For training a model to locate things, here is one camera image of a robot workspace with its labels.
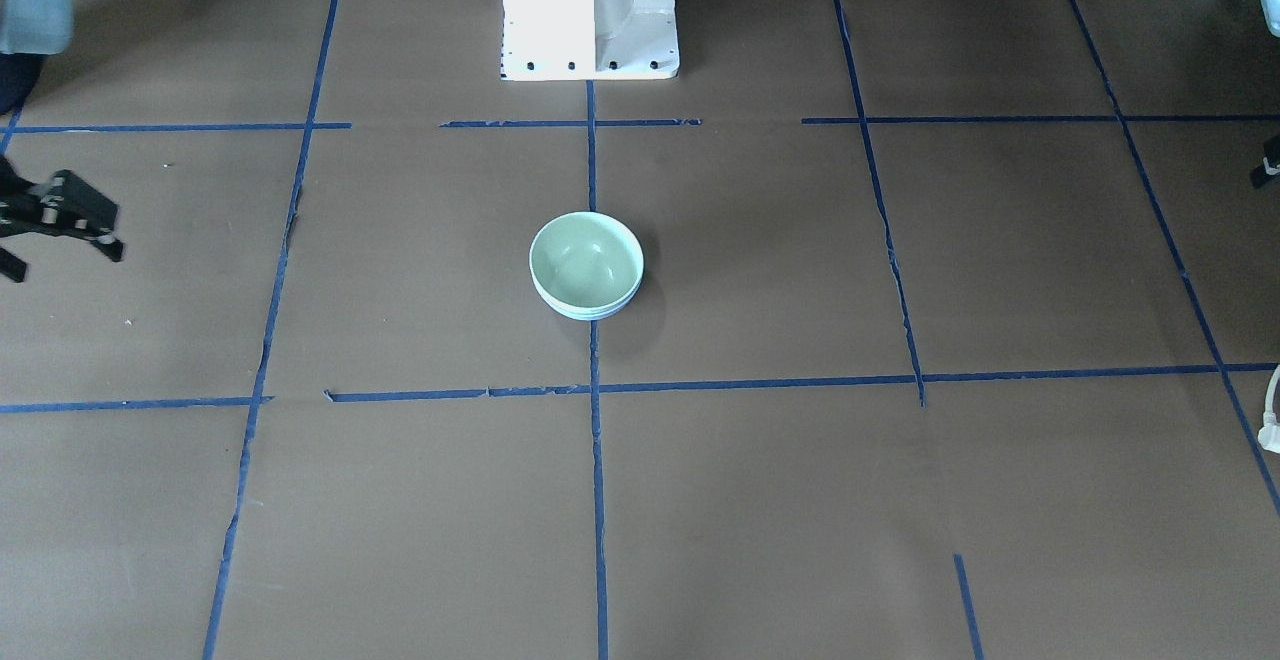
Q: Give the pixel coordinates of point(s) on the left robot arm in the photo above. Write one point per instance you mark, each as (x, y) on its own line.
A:
(1270, 14)

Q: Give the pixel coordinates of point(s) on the green bowl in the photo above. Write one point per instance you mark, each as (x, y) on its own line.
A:
(586, 258)

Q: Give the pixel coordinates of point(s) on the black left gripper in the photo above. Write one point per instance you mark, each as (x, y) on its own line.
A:
(1270, 162)

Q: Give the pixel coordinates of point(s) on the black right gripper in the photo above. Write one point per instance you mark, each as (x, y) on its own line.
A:
(72, 208)

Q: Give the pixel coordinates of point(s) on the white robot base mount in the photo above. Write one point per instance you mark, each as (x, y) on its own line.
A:
(589, 40)

